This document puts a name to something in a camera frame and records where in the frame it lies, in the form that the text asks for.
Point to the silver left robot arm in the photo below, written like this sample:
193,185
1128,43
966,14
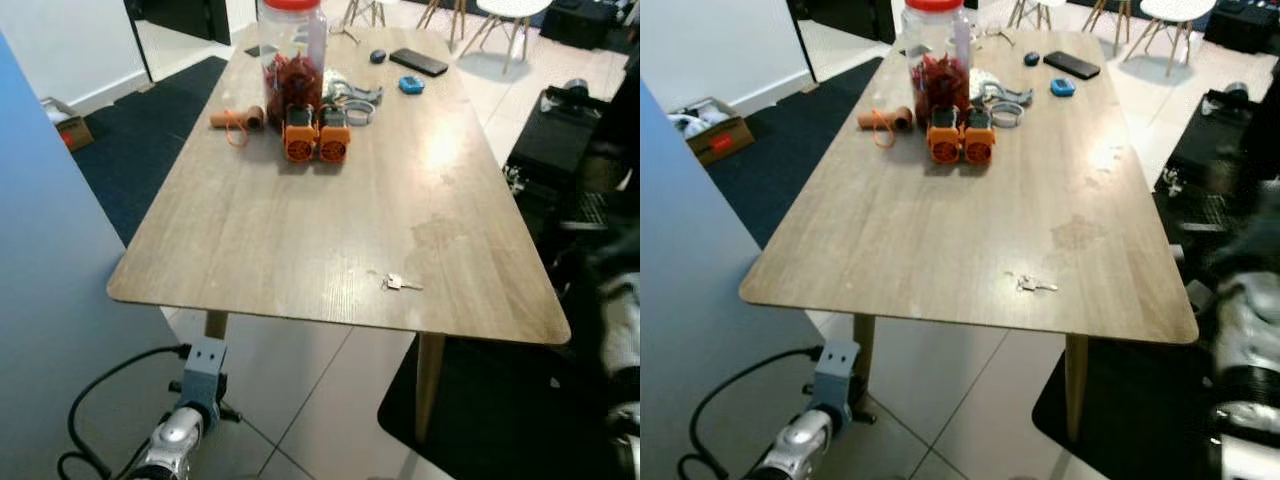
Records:
172,440
803,445

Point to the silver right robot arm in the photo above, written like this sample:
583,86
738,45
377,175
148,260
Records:
622,330
1245,330

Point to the wooden table leg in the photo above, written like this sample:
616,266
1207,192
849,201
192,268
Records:
1077,390
216,324
866,345
430,385

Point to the light blue partition board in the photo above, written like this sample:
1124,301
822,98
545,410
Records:
700,350
60,300

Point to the wooden table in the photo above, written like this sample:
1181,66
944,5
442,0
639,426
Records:
330,230
960,230

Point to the silver key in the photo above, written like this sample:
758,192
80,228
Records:
1028,284
395,283

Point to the black floor mat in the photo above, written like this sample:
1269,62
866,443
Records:
500,420
1130,420

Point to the dark blue carpet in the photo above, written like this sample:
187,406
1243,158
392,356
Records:
790,150
140,130

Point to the orange rubber band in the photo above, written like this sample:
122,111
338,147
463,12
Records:
232,138
880,138

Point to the orange black box device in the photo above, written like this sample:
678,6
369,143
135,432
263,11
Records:
299,140
978,144
944,140
334,142

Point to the brown cardboard roll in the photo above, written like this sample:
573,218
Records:
225,119
870,119

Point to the cardboard box with red label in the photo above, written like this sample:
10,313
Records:
72,130
720,140

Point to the clear jar with red lid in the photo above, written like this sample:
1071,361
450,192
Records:
937,80
292,80

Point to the white crumpled item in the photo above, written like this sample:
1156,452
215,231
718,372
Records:
335,82
982,82

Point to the small blue round object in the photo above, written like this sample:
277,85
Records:
411,86
1063,88

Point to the black flat phone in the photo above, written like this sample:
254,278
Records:
1071,65
419,62

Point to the black equipment case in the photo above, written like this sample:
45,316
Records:
560,140
1205,140

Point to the white chair with wooden legs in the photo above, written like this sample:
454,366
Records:
1098,12
1018,12
352,12
512,7
455,20
1175,8

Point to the black low cabinet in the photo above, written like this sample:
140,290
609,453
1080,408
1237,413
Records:
1245,25
590,20

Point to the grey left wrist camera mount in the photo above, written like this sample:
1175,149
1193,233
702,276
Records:
835,380
205,375

